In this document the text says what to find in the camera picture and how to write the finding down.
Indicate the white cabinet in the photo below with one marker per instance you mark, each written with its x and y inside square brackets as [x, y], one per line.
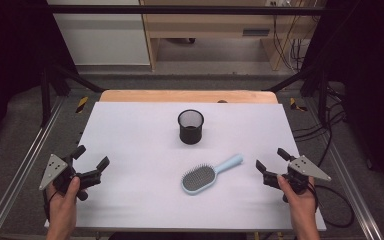
[106, 40]

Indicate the black curtain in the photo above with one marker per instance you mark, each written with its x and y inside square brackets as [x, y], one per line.
[370, 66]
[10, 60]

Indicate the white table cover sheet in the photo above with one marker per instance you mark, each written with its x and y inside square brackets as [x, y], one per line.
[140, 166]

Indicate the black mesh pen holder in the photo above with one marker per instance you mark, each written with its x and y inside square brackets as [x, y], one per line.
[190, 133]

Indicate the light blue hairbrush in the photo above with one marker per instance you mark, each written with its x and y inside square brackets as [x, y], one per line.
[198, 178]

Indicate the wooden desk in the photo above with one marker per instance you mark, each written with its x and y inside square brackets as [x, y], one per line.
[213, 25]

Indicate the person's right hand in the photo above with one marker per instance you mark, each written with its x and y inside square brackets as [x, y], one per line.
[301, 205]

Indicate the black horizontal frame bar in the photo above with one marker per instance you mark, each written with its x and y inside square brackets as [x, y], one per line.
[180, 10]

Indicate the black diagonal frame strut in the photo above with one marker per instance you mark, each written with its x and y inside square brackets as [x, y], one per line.
[76, 80]
[300, 78]

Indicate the yellow black tape marker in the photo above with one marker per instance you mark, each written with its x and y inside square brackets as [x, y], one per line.
[82, 104]
[296, 105]

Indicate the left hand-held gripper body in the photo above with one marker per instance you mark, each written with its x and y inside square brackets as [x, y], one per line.
[54, 168]

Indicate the person's left hand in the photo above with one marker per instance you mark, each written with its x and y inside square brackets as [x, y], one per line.
[61, 205]

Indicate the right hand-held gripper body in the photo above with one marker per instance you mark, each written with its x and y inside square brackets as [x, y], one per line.
[308, 168]

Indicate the aluminium rail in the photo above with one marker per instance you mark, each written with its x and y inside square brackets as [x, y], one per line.
[350, 180]
[23, 166]

